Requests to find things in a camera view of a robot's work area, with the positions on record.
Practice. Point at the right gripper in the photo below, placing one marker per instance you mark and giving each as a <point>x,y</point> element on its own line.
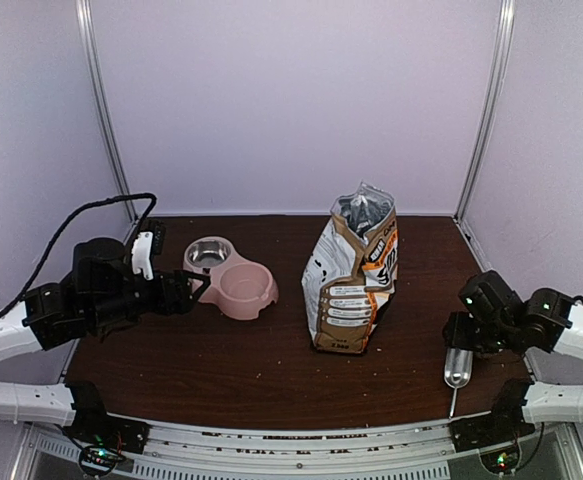
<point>457,334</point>

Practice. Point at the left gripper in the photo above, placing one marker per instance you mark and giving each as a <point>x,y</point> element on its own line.
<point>180,302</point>

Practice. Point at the metal scoop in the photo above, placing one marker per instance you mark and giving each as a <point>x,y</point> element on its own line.
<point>457,373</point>

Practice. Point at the pet food bag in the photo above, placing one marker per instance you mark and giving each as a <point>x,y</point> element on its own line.
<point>350,277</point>

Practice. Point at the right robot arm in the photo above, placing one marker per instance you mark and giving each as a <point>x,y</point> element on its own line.
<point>496,319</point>

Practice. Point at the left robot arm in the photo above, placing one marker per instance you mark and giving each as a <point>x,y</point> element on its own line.
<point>102,294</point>

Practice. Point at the pink double pet feeder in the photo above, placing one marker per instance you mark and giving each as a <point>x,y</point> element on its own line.
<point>240,288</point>

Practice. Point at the steel bowl insert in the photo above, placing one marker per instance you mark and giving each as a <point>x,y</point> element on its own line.
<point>207,253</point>

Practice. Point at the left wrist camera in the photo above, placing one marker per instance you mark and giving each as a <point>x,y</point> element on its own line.
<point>158,229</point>

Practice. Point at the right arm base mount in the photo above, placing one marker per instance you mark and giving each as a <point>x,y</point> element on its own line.
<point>497,434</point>

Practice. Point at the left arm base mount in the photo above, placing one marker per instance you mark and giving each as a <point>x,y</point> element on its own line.
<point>103,440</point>

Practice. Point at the left aluminium frame post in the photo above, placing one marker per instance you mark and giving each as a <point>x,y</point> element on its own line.
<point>103,115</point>

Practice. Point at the aluminium frame post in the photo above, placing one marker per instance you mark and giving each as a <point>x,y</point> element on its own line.
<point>500,59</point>
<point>103,115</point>

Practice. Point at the right aluminium frame post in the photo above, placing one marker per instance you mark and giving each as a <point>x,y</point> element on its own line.
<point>500,59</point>

